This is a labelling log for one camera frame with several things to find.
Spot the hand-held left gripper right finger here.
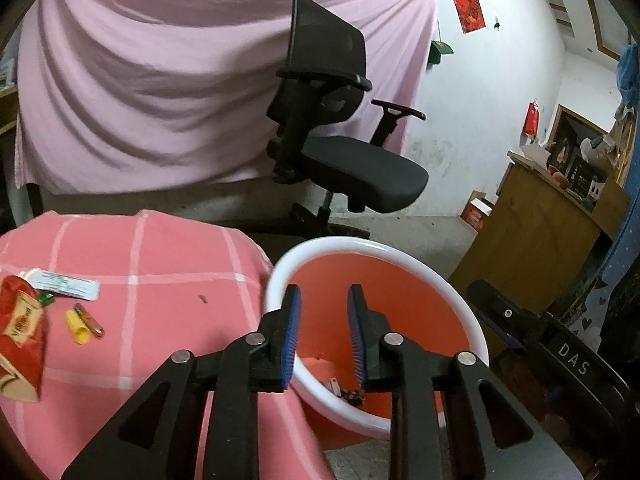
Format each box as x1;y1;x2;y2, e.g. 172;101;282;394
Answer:
347;284;583;480

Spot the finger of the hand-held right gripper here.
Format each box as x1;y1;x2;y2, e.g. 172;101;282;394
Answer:
466;280;546;354

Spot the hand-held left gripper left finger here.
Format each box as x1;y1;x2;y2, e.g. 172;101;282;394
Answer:
60;284;302;480

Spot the orange bucket with white rim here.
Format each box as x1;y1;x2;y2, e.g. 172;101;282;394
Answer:
264;236;490;438

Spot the orange lighter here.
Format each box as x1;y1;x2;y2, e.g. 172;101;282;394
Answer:
74;302;105;337

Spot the yellow lighter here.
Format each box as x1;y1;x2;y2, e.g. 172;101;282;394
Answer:
65;309;92;345

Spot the white medicine pack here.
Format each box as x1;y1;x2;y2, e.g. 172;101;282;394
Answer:
22;269;101;302

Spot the red snack bag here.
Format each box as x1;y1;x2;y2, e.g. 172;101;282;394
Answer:
0;272;51;403

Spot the wooden cabinet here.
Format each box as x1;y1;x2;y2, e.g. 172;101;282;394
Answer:
450;150;631;321

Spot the blue printed cloth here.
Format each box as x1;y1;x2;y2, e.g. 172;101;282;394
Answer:
545;180;640;361

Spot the red cardboard box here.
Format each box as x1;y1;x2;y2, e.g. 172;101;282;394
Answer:
460;190;498;231

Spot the pink checked tablecloth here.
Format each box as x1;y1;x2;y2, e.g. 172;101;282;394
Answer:
0;209;336;480

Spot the white paper box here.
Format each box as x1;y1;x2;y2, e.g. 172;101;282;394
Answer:
520;142;551;162

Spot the black office chair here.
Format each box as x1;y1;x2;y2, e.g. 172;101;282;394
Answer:
220;0;431;241

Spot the red hanging ornament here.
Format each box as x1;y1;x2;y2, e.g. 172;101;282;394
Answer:
522;101;541;137

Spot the blue hanging cloth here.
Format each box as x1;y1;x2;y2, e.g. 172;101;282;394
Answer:
617;42;640;106

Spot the green hanging ornament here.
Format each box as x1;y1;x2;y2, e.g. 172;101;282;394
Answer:
429;37;456;66

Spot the pink hanging sheet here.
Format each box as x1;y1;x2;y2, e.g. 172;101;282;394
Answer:
14;0;441;196

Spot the wooden shelf unit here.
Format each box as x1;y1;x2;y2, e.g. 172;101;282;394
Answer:
0;87;18;134

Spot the red diamond wall poster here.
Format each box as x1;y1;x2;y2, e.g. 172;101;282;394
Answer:
450;0;487;34

